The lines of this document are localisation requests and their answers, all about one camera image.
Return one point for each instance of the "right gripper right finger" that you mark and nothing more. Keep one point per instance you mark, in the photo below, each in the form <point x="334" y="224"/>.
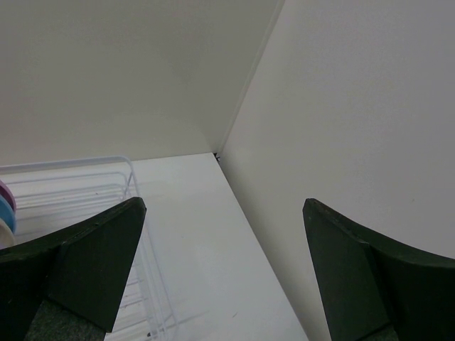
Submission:
<point x="373" y="287"/>

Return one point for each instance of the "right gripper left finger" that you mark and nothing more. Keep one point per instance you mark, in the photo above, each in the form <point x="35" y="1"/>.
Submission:
<point x="68" y="285"/>

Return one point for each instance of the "cream plate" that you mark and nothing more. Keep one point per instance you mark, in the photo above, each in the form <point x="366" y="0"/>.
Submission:
<point x="7" y="238"/>

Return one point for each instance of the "blue plate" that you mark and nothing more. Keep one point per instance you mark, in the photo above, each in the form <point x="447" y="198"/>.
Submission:
<point x="8" y="215"/>

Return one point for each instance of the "white wire dish rack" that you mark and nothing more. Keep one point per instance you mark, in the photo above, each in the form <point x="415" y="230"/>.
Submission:
<point x="53" y="195"/>

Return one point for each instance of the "pink plate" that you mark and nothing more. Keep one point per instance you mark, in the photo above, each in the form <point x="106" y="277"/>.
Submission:
<point x="7" y="195"/>

